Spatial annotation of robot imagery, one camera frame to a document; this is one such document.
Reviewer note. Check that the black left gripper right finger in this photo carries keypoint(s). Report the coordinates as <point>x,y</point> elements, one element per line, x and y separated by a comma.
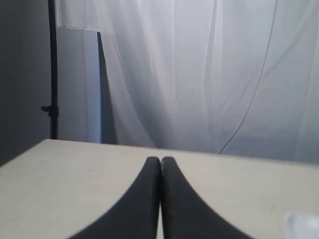
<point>184,214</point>

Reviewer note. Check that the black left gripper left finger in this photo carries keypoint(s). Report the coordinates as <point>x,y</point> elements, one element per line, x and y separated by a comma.
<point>135,215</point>

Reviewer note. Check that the white rectangular plastic tray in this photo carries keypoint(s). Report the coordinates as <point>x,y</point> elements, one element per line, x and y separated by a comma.
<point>301,226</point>

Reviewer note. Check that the black light stand pole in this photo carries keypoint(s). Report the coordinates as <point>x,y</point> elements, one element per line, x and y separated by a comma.
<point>53,108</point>

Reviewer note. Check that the white backdrop curtain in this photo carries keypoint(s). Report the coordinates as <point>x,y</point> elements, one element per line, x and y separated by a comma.
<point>222,76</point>

